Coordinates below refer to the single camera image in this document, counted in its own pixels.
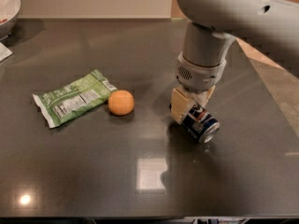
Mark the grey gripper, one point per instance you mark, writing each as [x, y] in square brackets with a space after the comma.
[199, 76]

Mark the blue pepsi can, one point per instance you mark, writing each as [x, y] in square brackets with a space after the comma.
[199, 123]

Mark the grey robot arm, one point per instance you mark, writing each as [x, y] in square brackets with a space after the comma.
[270, 26]

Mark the orange fruit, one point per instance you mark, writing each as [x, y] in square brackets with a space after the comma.
[121, 103]

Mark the green snack bag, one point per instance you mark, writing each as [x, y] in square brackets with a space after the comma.
[74, 99]

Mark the white bowl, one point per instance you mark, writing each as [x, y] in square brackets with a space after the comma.
[9, 12]

